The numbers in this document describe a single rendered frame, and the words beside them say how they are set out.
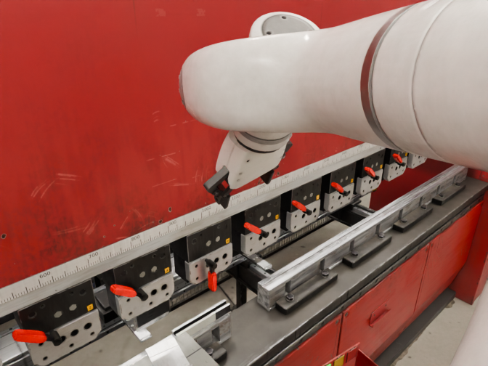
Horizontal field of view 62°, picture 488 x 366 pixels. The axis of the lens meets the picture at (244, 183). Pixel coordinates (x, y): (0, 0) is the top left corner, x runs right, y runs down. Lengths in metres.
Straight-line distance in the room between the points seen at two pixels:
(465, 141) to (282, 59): 0.19
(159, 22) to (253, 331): 1.01
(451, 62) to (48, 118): 0.70
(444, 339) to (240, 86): 2.63
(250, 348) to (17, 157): 0.92
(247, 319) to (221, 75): 1.19
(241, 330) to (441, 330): 1.74
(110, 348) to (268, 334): 1.43
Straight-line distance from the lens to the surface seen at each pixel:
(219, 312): 1.34
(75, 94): 0.81
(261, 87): 0.35
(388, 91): 0.23
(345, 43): 0.28
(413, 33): 0.23
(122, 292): 0.97
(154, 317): 1.18
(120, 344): 2.70
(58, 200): 0.86
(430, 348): 2.80
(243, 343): 1.41
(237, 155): 0.55
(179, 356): 1.22
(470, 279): 3.11
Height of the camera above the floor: 1.91
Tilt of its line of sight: 26 degrees down
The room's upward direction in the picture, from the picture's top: straight up
